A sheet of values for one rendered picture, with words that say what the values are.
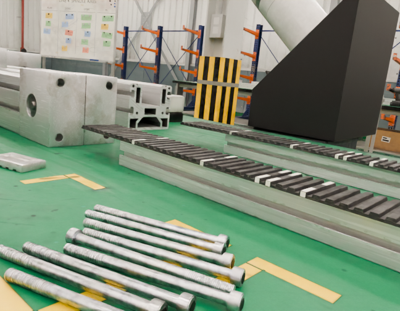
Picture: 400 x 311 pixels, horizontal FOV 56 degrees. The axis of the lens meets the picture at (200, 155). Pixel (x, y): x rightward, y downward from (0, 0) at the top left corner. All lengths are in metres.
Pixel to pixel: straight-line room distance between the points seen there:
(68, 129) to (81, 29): 6.12
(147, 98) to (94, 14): 5.77
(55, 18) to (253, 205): 6.74
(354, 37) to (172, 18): 10.92
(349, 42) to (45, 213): 0.71
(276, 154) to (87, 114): 0.26
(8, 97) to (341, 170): 0.48
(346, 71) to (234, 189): 0.57
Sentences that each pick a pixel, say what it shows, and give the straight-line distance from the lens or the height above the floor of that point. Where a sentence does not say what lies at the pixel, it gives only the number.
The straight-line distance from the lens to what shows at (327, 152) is 0.49.
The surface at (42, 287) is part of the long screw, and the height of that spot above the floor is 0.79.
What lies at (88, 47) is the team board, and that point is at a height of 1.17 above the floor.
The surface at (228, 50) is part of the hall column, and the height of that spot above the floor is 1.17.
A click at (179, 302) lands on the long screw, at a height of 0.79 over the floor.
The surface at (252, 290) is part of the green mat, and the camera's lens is 0.22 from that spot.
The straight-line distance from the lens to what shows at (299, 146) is 0.50.
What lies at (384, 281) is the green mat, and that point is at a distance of 0.26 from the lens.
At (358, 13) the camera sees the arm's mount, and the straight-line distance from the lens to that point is 0.89.
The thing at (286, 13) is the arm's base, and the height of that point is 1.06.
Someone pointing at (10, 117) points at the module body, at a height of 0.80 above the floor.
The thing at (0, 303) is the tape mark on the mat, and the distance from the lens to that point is 0.20.
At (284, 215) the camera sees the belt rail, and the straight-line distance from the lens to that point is 0.30.
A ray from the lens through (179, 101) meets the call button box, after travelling 0.88.
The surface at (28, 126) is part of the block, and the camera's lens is 0.57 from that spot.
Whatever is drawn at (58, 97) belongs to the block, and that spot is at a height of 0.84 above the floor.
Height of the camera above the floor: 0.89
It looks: 12 degrees down
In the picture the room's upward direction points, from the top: 6 degrees clockwise
